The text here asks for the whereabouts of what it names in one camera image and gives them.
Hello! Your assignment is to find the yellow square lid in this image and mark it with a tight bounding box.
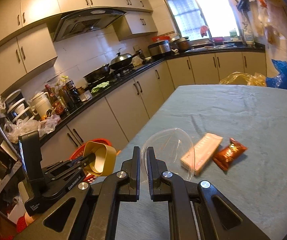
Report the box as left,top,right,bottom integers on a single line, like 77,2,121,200
83,141,117,177

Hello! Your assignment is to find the clear plastic container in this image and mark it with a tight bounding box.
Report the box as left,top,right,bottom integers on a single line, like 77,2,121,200
141,128,195,183

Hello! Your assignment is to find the orange cardboard box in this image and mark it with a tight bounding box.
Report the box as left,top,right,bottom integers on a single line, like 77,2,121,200
180,133,223,175

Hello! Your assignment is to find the white electric kettle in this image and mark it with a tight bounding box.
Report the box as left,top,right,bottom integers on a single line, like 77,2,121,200
29,92,53,118

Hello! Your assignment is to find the brown snack packet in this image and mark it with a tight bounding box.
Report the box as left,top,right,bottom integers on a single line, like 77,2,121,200
212,138,248,171

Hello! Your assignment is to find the green cloth on counter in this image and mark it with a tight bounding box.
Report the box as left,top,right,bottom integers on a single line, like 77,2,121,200
91,81,110,94

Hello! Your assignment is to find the black frying pan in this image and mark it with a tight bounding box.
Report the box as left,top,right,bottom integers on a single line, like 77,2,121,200
83,63,111,84

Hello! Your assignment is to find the blue-green tablecloth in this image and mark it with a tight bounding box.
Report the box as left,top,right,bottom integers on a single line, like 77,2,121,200
115,85,287,239

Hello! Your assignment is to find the black wok with lid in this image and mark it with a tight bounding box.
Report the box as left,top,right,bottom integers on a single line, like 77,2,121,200
110,50,142,70

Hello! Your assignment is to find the silver rice cooker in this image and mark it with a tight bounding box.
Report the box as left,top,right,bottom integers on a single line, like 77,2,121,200
148,40,172,59

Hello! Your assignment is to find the yellow plastic bag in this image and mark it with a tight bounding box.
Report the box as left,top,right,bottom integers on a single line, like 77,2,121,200
219,72,267,87

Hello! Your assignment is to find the range hood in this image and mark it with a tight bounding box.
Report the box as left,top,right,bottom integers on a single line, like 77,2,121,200
53,7,126,42

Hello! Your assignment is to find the brown pot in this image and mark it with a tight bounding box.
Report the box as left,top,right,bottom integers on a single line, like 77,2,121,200
175,36,192,52

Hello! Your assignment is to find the blue plastic bag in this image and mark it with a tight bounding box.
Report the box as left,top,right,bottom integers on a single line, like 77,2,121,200
265,59,287,90

